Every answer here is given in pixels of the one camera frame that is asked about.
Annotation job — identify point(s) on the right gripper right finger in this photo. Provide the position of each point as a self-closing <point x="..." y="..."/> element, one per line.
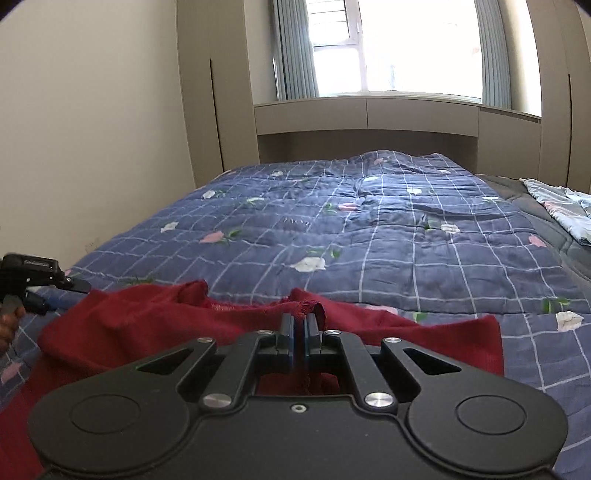
<point x="344" y="355"/>

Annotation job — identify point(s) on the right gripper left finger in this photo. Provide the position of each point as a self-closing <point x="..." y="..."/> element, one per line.
<point x="252" y="355"/>

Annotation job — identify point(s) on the dark red knit garment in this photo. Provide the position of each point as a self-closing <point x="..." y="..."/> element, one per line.
<point x="108" y="330"/>

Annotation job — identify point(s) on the bedroom window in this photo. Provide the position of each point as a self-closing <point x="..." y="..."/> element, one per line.
<point x="407" y="47"/>

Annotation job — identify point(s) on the person's left hand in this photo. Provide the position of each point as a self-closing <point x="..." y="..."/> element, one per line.
<point x="8" y="328"/>

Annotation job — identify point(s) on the blue plaid floral quilt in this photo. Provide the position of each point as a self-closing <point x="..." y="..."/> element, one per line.
<point x="421" y="235"/>

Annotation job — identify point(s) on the light blue patterned cloth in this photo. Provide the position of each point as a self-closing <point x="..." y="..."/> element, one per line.
<point x="570" y="208"/>

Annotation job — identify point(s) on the beige headboard cabinet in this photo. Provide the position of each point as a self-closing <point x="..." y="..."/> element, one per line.
<point x="479" y="138"/>

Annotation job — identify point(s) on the left grey-blue curtain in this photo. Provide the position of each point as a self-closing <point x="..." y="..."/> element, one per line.
<point x="293" y="60"/>

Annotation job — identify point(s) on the grey-blue curtain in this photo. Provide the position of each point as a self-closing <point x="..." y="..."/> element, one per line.
<point x="293" y="60"/>
<point x="495" y="57"/>

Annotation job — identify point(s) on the left beige wardrobe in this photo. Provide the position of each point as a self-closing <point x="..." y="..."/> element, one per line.
<point x="215" y="87"/>

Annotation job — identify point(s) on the beige wardrobe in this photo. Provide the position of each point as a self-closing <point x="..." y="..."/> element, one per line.
<point x="562" y="34"/>
<point x="215" y="87"/>

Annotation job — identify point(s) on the right grey-blue curtain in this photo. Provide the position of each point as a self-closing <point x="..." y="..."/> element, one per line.
<point x="495" y="57"/>

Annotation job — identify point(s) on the right beige wardrobe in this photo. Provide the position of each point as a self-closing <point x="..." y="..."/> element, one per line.
<point x="562" y="34"/>

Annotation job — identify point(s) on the white wall socket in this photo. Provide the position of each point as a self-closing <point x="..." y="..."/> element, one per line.
<point x="93" y="245"/>

